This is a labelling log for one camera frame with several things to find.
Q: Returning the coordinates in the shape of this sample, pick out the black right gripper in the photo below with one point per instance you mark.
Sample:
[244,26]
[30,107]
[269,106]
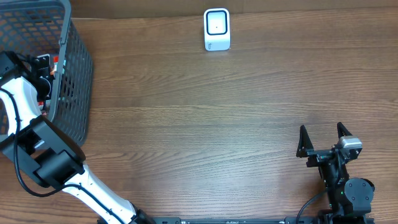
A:
[323,156]

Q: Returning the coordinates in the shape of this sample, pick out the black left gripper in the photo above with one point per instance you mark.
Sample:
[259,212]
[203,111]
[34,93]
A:
[40,72]

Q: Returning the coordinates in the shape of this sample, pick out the white barcode scanner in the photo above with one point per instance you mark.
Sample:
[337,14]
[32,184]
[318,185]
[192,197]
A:
[217,29]

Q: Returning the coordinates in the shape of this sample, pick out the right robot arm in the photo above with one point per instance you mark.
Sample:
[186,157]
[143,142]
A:
[349,198]

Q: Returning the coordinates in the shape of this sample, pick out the teal Kleenex tissue pack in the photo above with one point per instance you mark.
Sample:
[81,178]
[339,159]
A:
[55,67]

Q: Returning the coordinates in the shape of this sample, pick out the grey plastic mesh basket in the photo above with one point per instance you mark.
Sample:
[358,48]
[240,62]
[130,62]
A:
[45,27]

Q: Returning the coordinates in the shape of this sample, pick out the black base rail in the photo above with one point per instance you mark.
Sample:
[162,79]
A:
[286,220]

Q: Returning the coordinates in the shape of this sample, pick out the orange spaghetti package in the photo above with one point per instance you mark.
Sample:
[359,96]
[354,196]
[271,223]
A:
[56,59]

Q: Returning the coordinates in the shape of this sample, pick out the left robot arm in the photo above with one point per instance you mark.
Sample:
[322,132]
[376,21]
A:
[46,160]

